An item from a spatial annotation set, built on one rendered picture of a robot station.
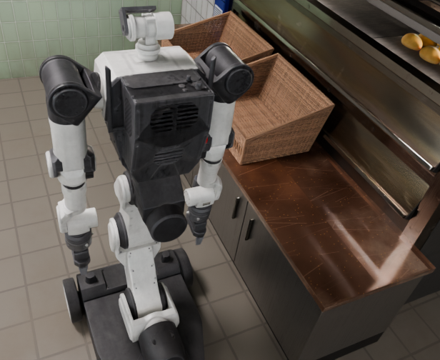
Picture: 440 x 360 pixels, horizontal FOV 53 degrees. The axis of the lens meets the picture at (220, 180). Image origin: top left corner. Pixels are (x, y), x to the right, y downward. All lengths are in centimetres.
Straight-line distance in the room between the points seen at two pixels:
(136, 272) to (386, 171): 115
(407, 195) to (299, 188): 46
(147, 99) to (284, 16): 167
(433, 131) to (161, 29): 114
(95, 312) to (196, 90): 125
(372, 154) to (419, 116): 31
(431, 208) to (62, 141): 140
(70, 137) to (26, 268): 135
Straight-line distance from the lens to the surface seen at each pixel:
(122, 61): 119
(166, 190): 130
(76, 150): 124
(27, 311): 232
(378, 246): 197
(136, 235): 168
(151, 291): 187
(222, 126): 134
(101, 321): 204
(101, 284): 209
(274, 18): 267
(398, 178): 204
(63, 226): 150
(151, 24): 116
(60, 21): 380
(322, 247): 186
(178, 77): 113
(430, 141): 188
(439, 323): 266
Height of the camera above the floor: 191
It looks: 41 degrees down
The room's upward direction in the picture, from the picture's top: 9 degrees clockwise
